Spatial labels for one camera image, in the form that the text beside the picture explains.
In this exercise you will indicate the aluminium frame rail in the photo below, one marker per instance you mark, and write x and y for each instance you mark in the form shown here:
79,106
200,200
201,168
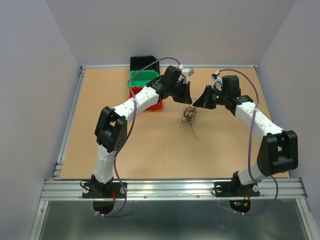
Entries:
164,190

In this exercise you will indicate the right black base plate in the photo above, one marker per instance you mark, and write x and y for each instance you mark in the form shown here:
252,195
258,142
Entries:
227,189

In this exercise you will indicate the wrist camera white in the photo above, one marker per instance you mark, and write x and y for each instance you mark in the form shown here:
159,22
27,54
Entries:
217,81
186,73

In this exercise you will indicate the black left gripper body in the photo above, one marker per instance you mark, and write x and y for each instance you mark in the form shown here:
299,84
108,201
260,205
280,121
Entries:
171,87

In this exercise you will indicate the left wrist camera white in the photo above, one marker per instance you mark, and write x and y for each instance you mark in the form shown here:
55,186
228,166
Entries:
186,73

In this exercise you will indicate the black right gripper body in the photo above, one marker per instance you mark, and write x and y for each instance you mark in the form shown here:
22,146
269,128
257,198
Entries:
218,97

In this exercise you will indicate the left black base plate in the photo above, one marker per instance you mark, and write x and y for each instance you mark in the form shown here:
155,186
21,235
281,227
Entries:
107,191

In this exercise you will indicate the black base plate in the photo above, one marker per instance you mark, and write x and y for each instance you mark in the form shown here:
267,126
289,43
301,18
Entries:
227,189
107,191

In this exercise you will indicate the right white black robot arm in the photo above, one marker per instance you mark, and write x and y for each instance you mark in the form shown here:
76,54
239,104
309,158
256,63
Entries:
278,151

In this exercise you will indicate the red plastic bin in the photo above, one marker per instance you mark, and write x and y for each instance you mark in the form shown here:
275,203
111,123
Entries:
155,107

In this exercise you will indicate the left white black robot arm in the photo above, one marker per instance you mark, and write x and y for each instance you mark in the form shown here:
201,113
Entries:
112,127

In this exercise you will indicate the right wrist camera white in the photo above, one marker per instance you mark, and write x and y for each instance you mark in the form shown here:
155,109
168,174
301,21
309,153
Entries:
217,81

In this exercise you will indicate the black plastic bin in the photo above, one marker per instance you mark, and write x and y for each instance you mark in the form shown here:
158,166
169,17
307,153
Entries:
139,62

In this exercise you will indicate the green plastic bin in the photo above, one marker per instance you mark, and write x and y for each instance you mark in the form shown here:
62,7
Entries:
143,78

